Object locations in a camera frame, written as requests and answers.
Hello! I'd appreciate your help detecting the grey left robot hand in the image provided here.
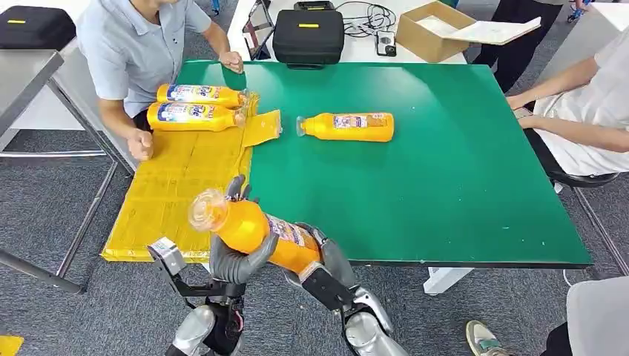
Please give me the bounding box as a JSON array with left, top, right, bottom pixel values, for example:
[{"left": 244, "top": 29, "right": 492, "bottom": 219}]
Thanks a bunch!
[{"left": 208, "top": 174, "right": 280, "bottom": 286}]

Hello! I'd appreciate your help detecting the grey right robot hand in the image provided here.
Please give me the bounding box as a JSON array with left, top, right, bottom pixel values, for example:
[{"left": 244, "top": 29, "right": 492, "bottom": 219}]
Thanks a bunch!
[{"left": 294, "top": 222, "right": 358, "bottom": 291}]

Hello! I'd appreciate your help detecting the orange drink bottle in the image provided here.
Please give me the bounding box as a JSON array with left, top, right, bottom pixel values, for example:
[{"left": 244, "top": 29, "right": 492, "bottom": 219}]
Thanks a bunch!
[
  {"left": 188, "top": 188, "right": 323, "bottom": 276},
  {"left": 156, "top": 83, "right": 248, "bottom": 109},
  {"left": 146, "top": 102, "right": 248, "bottom": 133},
  {"left": 296, "top": 112, "right": 395, "bottom": 143}
]

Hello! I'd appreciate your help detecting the yellow plastic sheet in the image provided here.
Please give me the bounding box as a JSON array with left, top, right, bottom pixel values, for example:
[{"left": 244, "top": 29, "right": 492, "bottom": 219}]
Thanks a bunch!
[{"left": 100, "top": 90, "right": 283, "bottom": 264}]

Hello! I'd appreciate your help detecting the white table leg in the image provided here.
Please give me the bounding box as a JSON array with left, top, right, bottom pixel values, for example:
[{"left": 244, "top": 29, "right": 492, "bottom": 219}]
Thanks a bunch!
[{"left": 423, "top": 267, "right": 475, "bottom": 296}]

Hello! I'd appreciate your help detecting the green table mat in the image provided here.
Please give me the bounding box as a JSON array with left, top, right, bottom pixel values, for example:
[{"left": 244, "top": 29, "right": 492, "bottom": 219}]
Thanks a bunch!
[{"left": 176, "top": 59, "right": 593, "bottom": 268}]

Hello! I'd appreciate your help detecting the small black white device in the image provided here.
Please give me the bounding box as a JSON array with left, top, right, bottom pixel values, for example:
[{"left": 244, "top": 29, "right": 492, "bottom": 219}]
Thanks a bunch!
[{"left": 375, "top": 30, "right": 398, "bottom": 57}]

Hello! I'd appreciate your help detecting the black case with yellow label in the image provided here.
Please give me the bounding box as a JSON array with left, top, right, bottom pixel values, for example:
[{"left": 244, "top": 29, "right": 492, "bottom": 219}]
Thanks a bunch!
[
  {"left": 272, "top": 8, "right": 346, "bottom": 70},
  {"left": 0, "top": 5, "right": 77, "bottom": 51}
]

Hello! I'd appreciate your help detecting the open cardboard box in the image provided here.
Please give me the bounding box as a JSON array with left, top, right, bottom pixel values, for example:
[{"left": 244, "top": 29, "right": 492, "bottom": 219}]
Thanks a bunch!
[{"left": 395, "top": 1, "right": 478, "bottom": 64}]

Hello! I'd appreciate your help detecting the yellow floor marker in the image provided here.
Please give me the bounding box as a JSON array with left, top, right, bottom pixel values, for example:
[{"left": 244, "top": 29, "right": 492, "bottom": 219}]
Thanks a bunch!
[{"left": 0, "top": 335, "right": 24, "bottom": 356}]

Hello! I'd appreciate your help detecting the tablet on stand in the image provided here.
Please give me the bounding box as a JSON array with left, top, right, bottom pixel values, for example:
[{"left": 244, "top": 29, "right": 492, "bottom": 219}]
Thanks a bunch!
[{"left": 243, "top": 0, "right": 275, "bottom": 61}]

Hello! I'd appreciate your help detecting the black chair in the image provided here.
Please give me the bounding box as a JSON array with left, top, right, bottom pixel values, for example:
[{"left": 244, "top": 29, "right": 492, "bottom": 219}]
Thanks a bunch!
[{"left": 523, "top": 128, "right": 621, "bottom": 189}]

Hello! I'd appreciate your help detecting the seated person resting on table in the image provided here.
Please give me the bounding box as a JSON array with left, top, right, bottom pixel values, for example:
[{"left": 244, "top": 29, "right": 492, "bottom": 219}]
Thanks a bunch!
[{"left": 76, "top": 0, "right": 246, "bottom": 163}]

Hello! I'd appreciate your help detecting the small black case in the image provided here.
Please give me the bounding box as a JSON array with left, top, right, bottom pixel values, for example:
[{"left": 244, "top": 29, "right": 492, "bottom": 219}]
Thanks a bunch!
[{"left": 294, "top": 1, "right": 336, "bottom": 12}]

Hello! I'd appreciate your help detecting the standing person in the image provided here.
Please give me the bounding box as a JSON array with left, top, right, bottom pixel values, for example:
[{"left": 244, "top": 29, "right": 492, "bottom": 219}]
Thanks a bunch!
[{"left": 471, "top": 0, "right": 566, "bottom": 94}]

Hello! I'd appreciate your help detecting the seated person beside table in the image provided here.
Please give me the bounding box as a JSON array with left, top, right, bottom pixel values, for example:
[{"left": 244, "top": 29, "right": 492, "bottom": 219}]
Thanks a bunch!
[{"left": 506, "top": 27, "right": 629, "bottom": 177}]

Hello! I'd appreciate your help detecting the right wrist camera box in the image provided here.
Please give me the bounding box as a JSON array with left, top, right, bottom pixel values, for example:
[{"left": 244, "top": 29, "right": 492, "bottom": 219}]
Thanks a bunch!
[{"left": 298, "top": 263, "right": 356, "bottom": 312}]

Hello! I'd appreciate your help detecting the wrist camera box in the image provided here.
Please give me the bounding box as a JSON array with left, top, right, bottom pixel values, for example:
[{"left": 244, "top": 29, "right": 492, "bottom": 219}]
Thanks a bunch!
[
  {"left": 147, "top": 237, "right": 247, "bottom": 308},
  {"left": 298, "top": 263, "right": 356, "bottom": 312}
]

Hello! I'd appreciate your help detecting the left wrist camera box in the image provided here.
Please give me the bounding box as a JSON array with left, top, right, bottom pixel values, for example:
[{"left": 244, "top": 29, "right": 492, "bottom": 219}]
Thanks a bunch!
[{"left": 147, "top": 237, "right": 247, "bottom": 308}]

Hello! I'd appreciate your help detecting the black cable bundle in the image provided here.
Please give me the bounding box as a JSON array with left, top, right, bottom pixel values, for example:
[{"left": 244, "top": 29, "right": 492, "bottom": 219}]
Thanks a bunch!
[{"left": 336, "top": 1, "right": 397, "bottom": 39}]

